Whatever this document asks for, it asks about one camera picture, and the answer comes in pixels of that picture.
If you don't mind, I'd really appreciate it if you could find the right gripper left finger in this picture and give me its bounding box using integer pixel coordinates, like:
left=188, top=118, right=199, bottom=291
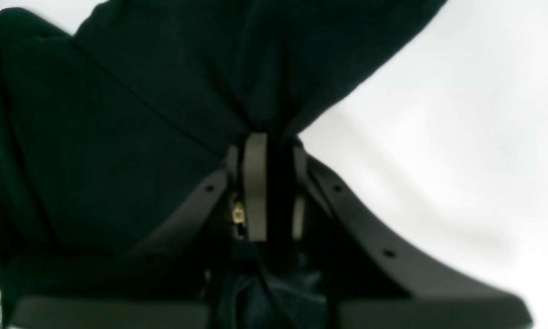
left=9, top=133, right=268, bottom=329

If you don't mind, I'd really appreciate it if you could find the black t-shirt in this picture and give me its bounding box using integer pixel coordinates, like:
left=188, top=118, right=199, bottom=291
left=0, top=0, right=445, bottom=325

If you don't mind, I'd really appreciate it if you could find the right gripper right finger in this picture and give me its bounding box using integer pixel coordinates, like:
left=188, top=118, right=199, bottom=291
left=292, top=140, right=532, bottom=329

